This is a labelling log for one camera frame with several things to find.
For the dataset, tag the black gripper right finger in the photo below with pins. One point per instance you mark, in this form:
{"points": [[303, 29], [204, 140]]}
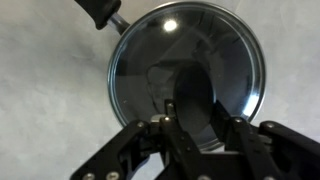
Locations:
{"points": [[253, 146]]}

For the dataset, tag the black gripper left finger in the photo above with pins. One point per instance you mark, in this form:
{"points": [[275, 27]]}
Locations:
{"points": [[173, 146]]}

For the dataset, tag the glass lid with black knob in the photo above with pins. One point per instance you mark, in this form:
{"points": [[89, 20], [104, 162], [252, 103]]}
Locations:
{"points": [[200, 50]]}

